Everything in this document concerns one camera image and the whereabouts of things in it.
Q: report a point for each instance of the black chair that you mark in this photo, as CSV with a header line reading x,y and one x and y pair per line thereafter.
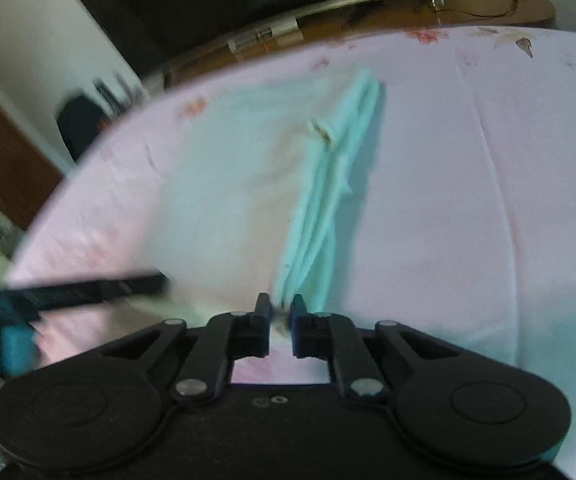
x,y
80,127

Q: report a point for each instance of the pink floral bed sheet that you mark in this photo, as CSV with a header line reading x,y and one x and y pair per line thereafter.
x,y
468,185

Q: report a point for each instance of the black television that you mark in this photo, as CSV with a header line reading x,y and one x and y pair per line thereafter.
x,y
218,5

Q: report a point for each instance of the brown wooden door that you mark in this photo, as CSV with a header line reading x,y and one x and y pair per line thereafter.
x,y
3,160

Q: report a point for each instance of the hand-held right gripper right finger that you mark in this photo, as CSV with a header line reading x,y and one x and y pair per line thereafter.
x,y
298,316

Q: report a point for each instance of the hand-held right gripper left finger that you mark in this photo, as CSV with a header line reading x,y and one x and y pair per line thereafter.
x,y
263,316

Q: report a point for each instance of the white knit sweater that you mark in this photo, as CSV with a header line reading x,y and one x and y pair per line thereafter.
x,y
248,185

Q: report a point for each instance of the wooden television cabinet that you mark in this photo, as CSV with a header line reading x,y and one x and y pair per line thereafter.
x,y
368,20

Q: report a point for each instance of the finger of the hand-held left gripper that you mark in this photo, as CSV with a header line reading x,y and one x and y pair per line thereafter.
x,y
93,290

